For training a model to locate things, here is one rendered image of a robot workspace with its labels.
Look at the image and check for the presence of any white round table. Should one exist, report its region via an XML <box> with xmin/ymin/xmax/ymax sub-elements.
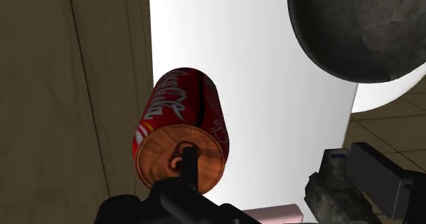
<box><xmin>148</xmin><ymin>0</ymin><xmax>426</xmax><ymax>224</ymax></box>

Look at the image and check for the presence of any pink box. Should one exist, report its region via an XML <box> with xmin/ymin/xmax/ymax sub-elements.
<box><xmin>242</xmin><ymin>204</ymin><xmax>304</xmax><ymax>224</ymax></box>

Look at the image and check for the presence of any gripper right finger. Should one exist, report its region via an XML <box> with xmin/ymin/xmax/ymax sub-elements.
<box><xmin>347</xmin><ymin>142</ymin><xmax>426</xmax><ymax>224</ymax></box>

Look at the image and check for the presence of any red soda can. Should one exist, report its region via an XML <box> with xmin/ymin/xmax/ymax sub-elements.
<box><xmin>132</xmin><ymin>67</ymin><xmax>231</xmax><ymax>195</ymax></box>

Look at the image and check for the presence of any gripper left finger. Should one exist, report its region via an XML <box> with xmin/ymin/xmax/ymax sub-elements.
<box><xmin>94</xmin><ymin>145</ymin><xmax>261</xmax><ymax>224</ymax></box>

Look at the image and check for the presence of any grey mottled block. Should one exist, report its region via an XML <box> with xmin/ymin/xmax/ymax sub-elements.
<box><xmin>303</xmin><ymin>148</ymin><xmax>384</xmax><ymax>224</ymax></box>

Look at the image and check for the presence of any dark grey bowl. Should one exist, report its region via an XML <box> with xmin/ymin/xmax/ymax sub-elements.
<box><xmin>287</xmin><ymin>0</ymin><xmax>426</xmax><ymax>83</ymax></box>

